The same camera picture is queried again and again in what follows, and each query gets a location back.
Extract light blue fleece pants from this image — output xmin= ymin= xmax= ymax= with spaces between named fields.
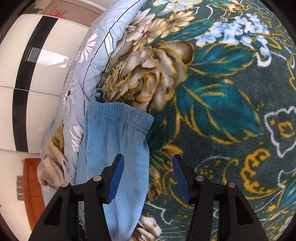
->
xmin=75 ymin=88 xmax=154 ymax=240

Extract orange wooden headboard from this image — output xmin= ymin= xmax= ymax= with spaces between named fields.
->
xmin=23 ymin=158 xmax=45 ymax=230

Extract beige knit sweater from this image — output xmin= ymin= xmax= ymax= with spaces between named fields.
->
xmin=37 ymin=139 xmax=68 ymax=190

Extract olive green knit garment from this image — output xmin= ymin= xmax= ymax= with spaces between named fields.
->
xmin=52 ymin=122 xmax=64 ymax=153

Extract teal floral plush blanket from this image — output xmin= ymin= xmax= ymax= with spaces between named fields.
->
xmin=100 ymin=1 xmax=295 ymax=240

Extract grey-blue floral duvet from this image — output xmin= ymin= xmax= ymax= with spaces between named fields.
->
xmin=41 ymin=1 xmax=145 ymax=184

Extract white black-striped wardrobe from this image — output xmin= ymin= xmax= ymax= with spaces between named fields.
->
xmin=1 ymin=14 xmax=88 ymax=154

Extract wall switch panel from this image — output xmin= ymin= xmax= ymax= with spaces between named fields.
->
xmin=16 ymin=176 xmax=25 ymax=201

